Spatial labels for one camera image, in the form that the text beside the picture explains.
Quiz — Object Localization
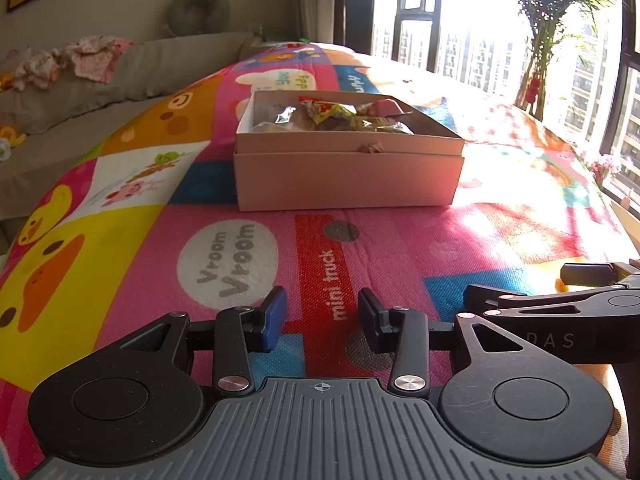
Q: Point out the yellow red snack packet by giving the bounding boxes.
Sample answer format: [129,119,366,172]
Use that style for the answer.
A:
[298,97,362,124]

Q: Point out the green palm plant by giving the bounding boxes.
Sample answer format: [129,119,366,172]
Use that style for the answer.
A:
[502,0,622,122]

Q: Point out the pink snack packet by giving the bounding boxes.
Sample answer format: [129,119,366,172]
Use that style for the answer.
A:
[357,99,404,117]

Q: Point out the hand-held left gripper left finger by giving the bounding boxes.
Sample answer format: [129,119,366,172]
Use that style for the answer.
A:
[121,286,289,396]

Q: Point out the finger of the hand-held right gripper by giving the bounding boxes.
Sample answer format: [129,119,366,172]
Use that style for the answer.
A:
[462,280,640,319]
[559,259,640,286]

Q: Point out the dark window frame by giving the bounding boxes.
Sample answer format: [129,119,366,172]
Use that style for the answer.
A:
[334,0,444,77]
[596,0,640,157]

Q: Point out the colourful cartoon play mat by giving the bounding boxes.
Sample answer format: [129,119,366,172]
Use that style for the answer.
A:
[0,40,640,467]

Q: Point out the clear-wrapped bread with barcode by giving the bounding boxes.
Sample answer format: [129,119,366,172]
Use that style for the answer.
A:
[252,104,322,134]

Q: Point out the pink cardboard box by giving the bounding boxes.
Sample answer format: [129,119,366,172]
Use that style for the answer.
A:
[233,90,467,212]

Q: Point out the grey sofa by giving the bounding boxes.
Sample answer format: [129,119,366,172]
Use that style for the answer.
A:
[0,31,267,222]

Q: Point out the red hanging ornament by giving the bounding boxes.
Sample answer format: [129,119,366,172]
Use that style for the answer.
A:
[522,72,547,107]

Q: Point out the orange plush toy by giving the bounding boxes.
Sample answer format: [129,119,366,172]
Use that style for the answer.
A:
[0,124,29,149]

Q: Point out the pile of pink clothes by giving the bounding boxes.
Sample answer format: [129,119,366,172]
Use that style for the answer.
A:
[12,35,137,92]

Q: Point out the pink potted flowers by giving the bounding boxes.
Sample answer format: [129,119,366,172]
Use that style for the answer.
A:
[587,152,624,187]

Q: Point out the grey neck pillow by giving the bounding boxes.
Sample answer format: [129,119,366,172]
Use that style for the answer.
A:
[167,0,232,37]

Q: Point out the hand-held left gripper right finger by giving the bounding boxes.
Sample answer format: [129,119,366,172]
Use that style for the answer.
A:
[357,287,532,394]

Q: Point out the beige curtain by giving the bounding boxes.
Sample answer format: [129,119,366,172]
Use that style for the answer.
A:
[297,0,347,47]

